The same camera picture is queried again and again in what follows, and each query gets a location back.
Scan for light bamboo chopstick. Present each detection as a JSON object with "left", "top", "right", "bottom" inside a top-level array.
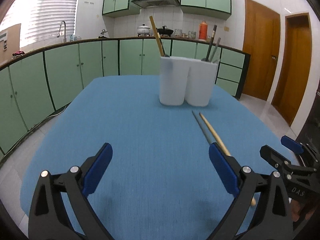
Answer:
[
  {"left": 149, "top": 16, "right": 165, "bottom": 57},
  {"left": 196, "top": 113, "right": 242, "bottom": 198}
]

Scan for grey chopstick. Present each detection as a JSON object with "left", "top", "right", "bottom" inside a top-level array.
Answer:
[
  {"left": 191, "top": 111, "right": 212, "bottom": 145},
  {"left": 209, "top": 37, "right": 221, "bottom": 62}
]

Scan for dark navy chopstick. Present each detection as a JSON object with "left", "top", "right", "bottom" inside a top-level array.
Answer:
[{"left": 205, "top": 24, "right": 217, "bottom": 62}]

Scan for green lower kitchen cabinets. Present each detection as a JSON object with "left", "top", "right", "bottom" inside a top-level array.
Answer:
[{"left": 0, "top": 36, "right": 251, "bottom": 160}]

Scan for chrome kitchen faucet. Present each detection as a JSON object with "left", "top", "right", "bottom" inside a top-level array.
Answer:
[{"left": 57, "top": 21, "right": 67, "bottom": 43}]

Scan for person's right hand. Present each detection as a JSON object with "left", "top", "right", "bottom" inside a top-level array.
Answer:
[{"left": 290, "top": 199, "right": 318, "bottom": 222}]

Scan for brown wooden door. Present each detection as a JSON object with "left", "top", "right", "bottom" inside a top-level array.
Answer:
[
  {"left": 272, "top": 12, "right": 312, "bottom": 125},
  {"left": 242, "top": 0, "right": 280, "bottom": 101}
]

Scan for blue tablecloth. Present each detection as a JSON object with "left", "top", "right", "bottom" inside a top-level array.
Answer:
[{"left": 20, "top": 75, "right": 296, "bottom": 239}]

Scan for white twin utensil holder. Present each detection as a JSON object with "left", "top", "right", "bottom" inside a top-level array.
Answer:
[{"left": 159, "top": 56, "right": 218, "bottom": 107}]

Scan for orange thermos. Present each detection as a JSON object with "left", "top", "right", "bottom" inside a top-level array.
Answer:
[{"left": 199, "top": 20, "right": 208, "bottom": 41}]

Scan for black wok with lid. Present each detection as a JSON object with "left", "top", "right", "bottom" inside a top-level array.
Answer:
[{"left": 157, "top": 25, "right": 174, "bottom": 37}]

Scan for red cloth on counter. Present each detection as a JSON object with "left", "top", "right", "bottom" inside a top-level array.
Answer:
[{"left": 12, "top": 50, "right": 25, "bottom": 59}]

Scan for white cooking pot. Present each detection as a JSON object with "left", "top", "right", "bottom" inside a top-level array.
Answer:
[{"left": 137, "top": 24, "right": 151, "bottom": 37}]

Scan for cardboard box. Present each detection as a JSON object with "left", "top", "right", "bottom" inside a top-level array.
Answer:
[{"left": 0, "top": 24, "right": 21, "bottom": 65}]

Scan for black range hood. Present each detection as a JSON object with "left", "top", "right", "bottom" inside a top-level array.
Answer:
[{"left": 131, "top": 0, "right": 180, "bottom": 9}]

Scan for white window blinds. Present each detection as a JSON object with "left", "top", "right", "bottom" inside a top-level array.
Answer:
[{"left": 1, "top": 0, "right": 79, "bottom": 47}]

